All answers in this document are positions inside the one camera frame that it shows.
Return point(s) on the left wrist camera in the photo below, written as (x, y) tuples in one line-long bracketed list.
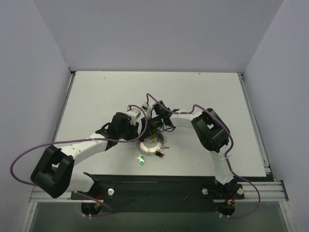
[(133, 114)]

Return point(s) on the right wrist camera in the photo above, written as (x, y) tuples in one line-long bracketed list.
[(147, 109)]

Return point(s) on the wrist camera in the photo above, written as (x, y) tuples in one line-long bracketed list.
[(133, 114), (147, 109)]

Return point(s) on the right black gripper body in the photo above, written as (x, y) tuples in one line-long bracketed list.
[(154, 123)]

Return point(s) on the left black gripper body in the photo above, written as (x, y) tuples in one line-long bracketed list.
[(129, 130)]

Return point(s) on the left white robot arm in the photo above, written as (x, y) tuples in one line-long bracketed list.
[(54, 171)]

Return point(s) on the aluminium frame rail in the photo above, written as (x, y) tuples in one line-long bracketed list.
[(95, 97)]

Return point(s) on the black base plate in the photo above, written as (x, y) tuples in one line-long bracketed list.
[(153, 194)]

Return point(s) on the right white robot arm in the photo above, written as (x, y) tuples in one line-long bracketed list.
[(211, 131)]

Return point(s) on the key with black tag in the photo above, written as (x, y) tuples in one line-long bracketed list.
[(160, 153)]

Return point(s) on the green key tag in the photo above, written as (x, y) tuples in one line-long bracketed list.
[(141, 159)]

